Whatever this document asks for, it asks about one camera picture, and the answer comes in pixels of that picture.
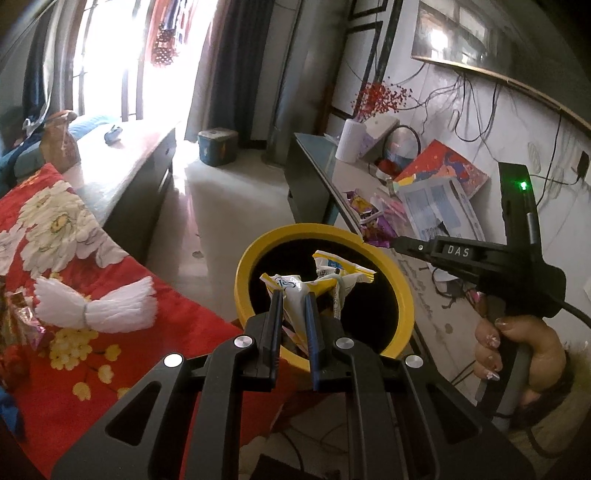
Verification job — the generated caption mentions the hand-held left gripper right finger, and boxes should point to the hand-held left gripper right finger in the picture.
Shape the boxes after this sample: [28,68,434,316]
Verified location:
[302,292,536,480]

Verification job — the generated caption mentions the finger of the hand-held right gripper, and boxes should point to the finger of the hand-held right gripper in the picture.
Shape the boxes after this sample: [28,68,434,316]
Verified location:
[392,234,437,268]

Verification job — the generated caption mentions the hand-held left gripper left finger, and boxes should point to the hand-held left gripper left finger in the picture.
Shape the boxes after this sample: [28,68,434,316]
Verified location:
[51,290,284,480]

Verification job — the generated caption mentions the yellow white wrapper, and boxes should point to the yellow white wrapper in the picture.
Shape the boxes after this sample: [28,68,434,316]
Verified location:
[259,249,376,352]

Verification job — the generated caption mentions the yellow round waste bin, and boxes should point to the yellow round waste bin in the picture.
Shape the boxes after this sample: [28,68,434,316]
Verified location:
[233,223,415,374]

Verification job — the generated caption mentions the person's right forearm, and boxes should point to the person's right forearm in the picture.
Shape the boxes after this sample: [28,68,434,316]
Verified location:
[508,342,591,463]

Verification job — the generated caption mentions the person's right hand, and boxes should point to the person's right hand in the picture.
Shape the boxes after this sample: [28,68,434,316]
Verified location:
[473,316,568,407]

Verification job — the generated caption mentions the blue white printed paper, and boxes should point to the blue white printed paper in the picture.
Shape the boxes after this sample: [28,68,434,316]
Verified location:
[397,179,486,241]

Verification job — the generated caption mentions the purple snack wrappers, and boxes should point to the purple snack wrappers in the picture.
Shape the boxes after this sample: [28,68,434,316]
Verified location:
[346,189,403,248]

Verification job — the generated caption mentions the red picture book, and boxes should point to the red picture book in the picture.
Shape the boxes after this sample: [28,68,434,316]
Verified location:
[394,140,489,200]

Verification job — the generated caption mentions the white box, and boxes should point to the white box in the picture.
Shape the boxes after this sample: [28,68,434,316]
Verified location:
[365,115,400,158]

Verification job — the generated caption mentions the dark glass television stand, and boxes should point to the dark glass television stand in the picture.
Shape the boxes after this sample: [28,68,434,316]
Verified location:
[285,132,485,374]

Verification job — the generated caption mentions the black power adapter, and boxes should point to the black power adapter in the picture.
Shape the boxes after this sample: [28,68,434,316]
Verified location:
[573,152,591,186]

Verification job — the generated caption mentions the red floral blanket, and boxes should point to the red floral blanket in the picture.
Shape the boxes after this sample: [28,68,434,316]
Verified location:
[0,161,296,480]

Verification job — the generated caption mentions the small white foam net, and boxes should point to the small white foam net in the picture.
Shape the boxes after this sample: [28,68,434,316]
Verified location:
[33,275,155,334]

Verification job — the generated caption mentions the blue storage box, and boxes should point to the blue storage box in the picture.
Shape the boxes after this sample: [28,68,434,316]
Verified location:
[198,129,240,168]

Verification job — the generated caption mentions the grey tower air conditioner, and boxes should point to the grey tower air conditioner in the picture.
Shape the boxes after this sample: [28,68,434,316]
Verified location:
[261,0,352,167]

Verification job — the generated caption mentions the glossy coffee table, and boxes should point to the glossy coffee table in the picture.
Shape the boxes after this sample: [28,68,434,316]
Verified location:
[69,117,179,259]

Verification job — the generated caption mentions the small purple candy wrapper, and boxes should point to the small purple candy wrapper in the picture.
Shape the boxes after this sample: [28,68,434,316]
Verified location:
[0,286,47,352]

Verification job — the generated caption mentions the grey brown curtain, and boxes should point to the grey brown curtain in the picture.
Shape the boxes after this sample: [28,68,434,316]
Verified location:
[185,0,278,149]

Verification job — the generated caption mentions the brown paper bag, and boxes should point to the brown paper bag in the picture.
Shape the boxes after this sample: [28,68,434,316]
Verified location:
[39,110,82,169]

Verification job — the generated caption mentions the blue heart-print sofa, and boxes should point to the blue heart-print sofa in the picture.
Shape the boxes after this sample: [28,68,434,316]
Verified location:
[0,106,112,195]

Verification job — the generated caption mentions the hanging laundry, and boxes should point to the hanging laundry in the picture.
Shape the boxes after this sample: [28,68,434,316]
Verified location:
[150,0,191,68]

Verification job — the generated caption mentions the balcony glass door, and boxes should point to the balcony glass door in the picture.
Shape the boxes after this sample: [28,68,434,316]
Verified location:
[60,0,154,123]

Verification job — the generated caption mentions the dark blue curtain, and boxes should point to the dark blue curtain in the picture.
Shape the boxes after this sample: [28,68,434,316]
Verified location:
[23,0,62,116]

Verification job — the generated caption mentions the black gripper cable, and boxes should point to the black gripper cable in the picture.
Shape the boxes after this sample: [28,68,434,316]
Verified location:
[551,299,591,325]

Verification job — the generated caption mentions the black hoop handle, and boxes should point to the black hoop handle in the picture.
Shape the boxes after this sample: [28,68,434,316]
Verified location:
[379,126,422,172]

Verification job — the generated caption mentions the black wall frame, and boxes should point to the black wall frame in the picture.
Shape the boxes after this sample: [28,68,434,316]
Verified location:
[332,0,403,119]

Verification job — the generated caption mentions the wall-mounted television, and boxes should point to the wall-mounted television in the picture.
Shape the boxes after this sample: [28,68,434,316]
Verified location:
[411,0,591,136]

